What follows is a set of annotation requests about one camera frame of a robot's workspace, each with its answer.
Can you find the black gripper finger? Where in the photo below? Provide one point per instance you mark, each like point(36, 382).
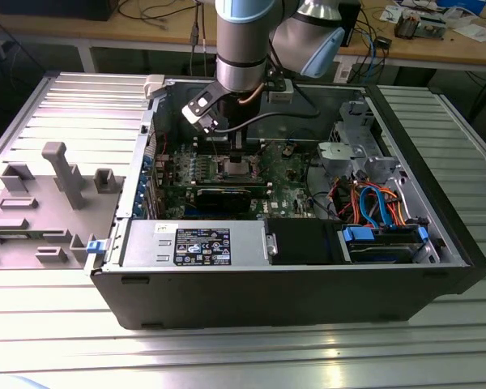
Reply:
point(237, 158)

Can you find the silver CPU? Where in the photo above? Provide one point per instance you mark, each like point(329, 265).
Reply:
point(237, 169)

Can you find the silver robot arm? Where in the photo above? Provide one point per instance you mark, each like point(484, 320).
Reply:
point(241, 40)

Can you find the CPU socket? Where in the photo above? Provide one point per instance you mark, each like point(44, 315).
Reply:
point(219, 168)

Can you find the black RAM slot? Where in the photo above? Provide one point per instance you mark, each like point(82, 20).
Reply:
point(259, 185)
point(227, 180)
point(205, 145)
point(205, 152)
point(205, 149)
point(205, 142)

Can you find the black graphics card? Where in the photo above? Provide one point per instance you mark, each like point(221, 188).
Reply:
point(222, 199)

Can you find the green motherboard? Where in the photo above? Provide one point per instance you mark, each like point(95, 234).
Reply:
point(283, 178)

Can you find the gray case latch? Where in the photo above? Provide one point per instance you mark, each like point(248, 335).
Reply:
point(154, 85)

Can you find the blue card retainer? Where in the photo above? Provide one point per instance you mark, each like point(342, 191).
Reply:
point(145, 178)

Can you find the silver metal drive cage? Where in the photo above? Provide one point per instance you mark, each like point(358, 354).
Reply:
point(340, 156)

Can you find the silver power supply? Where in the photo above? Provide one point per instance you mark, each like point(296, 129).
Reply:
point(146, 243)

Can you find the wooden desk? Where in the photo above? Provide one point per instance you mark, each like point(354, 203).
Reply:
point(146, 30)

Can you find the hard disk in blue carrier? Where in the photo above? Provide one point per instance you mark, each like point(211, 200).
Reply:
point(358, 234)

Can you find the black PC case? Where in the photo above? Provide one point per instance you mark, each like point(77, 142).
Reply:
point(267, 300)

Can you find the small black box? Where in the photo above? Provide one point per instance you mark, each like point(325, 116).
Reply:
point(383, 42)

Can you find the blue case latch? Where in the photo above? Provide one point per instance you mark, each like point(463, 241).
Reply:
point(95, 247)

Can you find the metal finned heat sink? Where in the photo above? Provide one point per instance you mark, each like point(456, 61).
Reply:
point(407, 26)

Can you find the gray parts rack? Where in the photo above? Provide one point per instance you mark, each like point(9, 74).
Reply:
point(44, 219)

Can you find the large black box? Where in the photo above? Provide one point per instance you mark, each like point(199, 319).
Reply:
point(65, 10)

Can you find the circuit module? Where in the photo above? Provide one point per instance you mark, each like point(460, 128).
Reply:
point(431, 26)

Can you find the white paper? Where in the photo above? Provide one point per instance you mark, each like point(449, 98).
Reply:
point(480, 32)

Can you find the white camera with black bracket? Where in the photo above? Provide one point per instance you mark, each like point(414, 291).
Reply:
point(192, 116)

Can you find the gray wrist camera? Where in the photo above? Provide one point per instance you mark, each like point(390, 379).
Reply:
point(281, 96)

